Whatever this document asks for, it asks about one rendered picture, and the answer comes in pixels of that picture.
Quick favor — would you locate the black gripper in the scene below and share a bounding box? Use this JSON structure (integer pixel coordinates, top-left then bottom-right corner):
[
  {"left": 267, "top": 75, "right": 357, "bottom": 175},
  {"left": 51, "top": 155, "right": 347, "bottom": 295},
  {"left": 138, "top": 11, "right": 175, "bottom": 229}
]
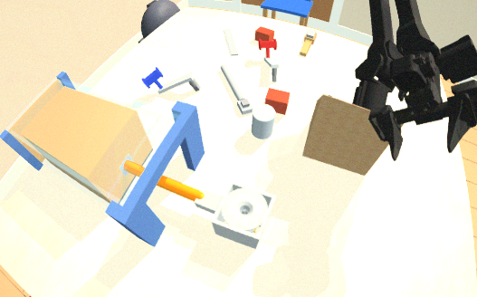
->
[{"left": 368, "top": 77, "right": 477, "bottom": 161}]

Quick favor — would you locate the blue and grey crank handle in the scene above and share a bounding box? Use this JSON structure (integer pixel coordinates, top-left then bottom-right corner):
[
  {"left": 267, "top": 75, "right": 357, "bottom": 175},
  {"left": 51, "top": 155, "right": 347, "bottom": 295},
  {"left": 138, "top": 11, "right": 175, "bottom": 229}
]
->
[{"left": 141, "top": 67, "right": 201, "bottom": 94}]

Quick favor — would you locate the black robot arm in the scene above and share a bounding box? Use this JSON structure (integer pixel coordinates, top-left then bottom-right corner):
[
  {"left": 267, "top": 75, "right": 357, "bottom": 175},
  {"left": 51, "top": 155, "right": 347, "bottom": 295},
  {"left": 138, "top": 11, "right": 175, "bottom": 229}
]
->
[{"left": 352, "top": 0, "right": 477, "bottom": 110}]

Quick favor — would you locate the pale grey flat bar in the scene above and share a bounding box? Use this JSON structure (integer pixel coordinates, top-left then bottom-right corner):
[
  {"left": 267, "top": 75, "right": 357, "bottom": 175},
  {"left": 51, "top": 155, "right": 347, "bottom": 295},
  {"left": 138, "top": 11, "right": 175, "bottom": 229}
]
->
[{"left": 224, "top": 29, "right": 238, "bottom": 56}]

